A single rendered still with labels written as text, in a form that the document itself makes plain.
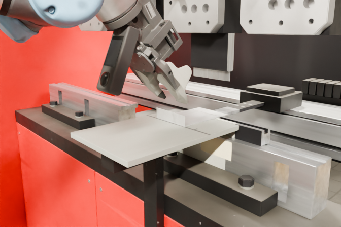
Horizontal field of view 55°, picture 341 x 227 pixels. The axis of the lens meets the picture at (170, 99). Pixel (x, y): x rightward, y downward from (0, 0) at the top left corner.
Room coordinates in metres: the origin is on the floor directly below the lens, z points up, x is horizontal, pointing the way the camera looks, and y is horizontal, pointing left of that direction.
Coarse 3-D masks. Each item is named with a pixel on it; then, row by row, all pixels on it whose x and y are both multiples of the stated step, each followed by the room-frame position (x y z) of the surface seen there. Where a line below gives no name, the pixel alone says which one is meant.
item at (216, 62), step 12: (192, 36) 0.72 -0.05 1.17; (204, 36) 0.69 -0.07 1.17; (216, 36) 0.67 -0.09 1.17; (228, 36) 0.65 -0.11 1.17; (192, 48) 0.72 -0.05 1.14; (204, 48) 0.69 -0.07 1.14; (216, 48) 0.67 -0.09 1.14; (228, 48) 0.65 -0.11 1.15; (192, 60) 0.72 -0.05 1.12; (204, 60) 0.69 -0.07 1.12; (216, 60) 0.67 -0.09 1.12; (228, 60) 0.65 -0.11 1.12; (204, 72) 0.70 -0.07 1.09; (216, 72) 0.68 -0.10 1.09; (228, 72) 0.66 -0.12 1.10
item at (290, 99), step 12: (264, 84) 0.88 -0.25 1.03; (240, 96) 0.85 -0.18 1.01; (252, 96) 0.82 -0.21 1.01; (264, 96) 0.79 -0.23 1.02; (276, 96) 0.77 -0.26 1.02; (288, 96) 0.78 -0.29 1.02; (300, 96) 0.82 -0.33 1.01; (228, 108) 0.73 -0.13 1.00; (240, 108) 0.73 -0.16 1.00; (252, 108) 0.75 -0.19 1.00; (264, 108) 0.79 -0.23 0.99; (276, 108) 0.77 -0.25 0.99; (288, 108) 0.78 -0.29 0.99
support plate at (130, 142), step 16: (96, 128) 0.59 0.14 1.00; (112, 128) 0.59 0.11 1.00; (128, 128) 0.59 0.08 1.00; (144, 128) 0.59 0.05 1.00; (160, 128) 0.59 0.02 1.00; (176, 128) 0.59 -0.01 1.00; (192, 128) 0.59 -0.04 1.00; (208, 128) 0.59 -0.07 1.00; (224, 128) 0.59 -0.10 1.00; (96, 144) 0.50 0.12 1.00; (112, 144) 0.50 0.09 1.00; (128, 144) 0.50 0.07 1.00; (144, 144) 0.50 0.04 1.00; (160, 144) 0.50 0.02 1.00; (176, 144) 0.50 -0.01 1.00; (192, 144) 0.52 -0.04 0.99; (128, 160) 0.44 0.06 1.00; (144, 160) 0.46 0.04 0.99
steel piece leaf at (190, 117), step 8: (160, 112) 0.65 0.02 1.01; (168, 112) 0.64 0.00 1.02; (176, 112) 0.70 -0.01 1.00; (184, 112) 0.70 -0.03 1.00; (192, 112) 0.70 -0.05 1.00; (200, 112) 0.70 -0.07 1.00; (168, 120) 0.64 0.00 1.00; (176, 120) 0.62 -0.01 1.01; (184, 120) 0.60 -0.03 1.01; (192, 120) 0.64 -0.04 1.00; (200, 120) 0.64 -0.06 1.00; (208, 120) 0.65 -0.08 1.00
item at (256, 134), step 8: (232, 120) 0.65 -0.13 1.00; (240, 120) 0.65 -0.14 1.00; (240, 128) 0.61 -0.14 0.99; (248, 128) 0.60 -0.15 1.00; (256, 128) 0.59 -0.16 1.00; (264, 128) 0.60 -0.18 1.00; (240, 136) 0.61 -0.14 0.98; (248, 136) 0.60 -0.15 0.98; (256, 136) 0.59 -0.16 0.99; (264, 136) 0.58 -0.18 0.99; (256, 144) 0.58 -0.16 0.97; (264, 144) 0.59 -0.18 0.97
